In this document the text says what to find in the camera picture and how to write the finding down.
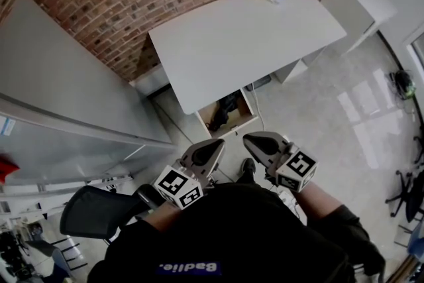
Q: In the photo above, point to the grey refrigerator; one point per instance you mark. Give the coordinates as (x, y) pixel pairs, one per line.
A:
(66, 92)

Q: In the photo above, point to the person's right forearm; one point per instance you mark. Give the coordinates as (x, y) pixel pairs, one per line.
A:
(314, 205)

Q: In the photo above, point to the black mesh office chair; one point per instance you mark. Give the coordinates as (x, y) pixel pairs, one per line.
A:
(96, 212)

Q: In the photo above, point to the person's black shoe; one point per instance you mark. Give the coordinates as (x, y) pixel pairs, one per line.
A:
(248, 169)

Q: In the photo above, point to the wooden desk drawer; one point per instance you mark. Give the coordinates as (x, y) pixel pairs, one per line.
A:
(243, 111)

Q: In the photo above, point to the person's left forearm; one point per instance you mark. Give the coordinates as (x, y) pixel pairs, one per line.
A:
(165, 217)

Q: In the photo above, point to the cluttered black equipment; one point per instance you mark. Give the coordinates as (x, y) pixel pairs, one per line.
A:
(13, 255)

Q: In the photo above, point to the white metal rack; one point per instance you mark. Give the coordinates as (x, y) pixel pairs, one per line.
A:
(66, 185)

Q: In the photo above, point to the white low box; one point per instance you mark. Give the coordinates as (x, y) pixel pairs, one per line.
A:
(152, 81)

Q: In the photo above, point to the white desk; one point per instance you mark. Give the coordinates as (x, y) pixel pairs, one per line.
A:
(238, 43)

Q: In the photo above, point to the window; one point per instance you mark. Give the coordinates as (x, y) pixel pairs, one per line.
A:
(417, 53)

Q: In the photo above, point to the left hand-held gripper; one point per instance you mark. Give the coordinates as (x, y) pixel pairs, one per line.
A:
(177, 187)

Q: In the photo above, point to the blue white label sticker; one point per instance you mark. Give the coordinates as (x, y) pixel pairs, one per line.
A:
(6, 126)

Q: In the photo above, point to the grey chair with black legs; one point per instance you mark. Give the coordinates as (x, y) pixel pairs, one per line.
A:
(53, 255)

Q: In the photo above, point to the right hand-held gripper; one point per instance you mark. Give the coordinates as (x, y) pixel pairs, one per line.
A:
(296, 169)

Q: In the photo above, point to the black swivel chair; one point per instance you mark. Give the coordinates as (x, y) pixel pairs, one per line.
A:
(412, 195)

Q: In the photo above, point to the person's black shirt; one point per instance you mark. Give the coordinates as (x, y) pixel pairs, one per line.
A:
(232, 235)

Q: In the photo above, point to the black cloth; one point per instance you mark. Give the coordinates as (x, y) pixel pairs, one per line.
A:
(228, 106)

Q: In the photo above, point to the red paper decoration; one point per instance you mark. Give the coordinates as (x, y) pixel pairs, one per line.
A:
(6, 169)

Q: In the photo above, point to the black router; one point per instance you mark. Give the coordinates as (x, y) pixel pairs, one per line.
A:
(263, 82)

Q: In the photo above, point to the white power strip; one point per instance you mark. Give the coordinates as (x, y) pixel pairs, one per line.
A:
(286, 199)

